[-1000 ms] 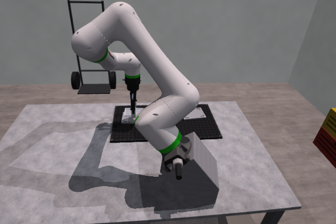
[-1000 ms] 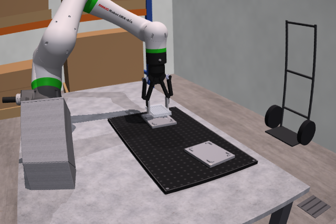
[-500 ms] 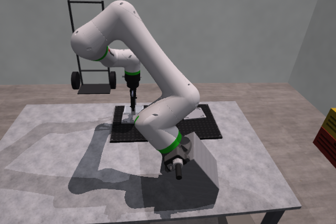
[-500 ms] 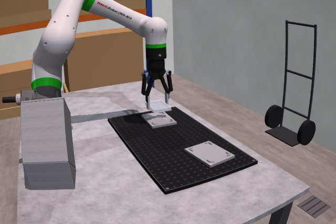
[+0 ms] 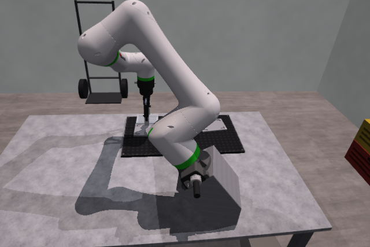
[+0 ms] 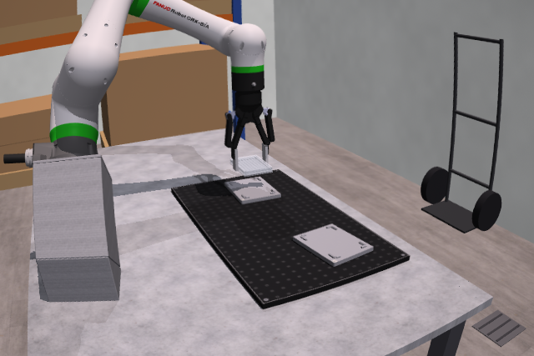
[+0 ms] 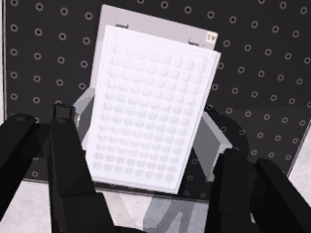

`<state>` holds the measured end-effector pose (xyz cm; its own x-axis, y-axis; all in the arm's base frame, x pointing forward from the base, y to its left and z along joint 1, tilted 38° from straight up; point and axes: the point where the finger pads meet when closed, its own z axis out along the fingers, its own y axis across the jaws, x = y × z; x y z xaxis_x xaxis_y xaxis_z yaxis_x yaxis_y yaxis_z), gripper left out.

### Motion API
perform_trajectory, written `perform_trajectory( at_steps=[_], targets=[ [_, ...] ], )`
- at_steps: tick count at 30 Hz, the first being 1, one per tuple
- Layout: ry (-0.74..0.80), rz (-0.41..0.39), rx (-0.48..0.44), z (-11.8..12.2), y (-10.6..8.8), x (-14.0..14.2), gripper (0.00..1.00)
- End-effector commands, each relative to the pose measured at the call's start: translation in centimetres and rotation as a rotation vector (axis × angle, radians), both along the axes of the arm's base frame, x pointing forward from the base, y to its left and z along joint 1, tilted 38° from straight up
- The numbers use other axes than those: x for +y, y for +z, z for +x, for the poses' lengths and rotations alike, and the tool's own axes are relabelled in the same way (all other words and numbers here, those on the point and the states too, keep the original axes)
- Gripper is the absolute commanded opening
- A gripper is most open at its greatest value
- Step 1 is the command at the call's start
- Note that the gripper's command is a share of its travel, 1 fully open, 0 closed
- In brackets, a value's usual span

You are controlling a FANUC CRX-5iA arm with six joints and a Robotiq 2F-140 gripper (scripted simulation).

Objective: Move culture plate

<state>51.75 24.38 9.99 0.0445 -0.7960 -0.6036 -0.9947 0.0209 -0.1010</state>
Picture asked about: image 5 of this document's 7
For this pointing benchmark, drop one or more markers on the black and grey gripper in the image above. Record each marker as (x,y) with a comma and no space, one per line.
(146,102)

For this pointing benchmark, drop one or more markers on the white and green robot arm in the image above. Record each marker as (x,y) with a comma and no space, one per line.
(173,134)

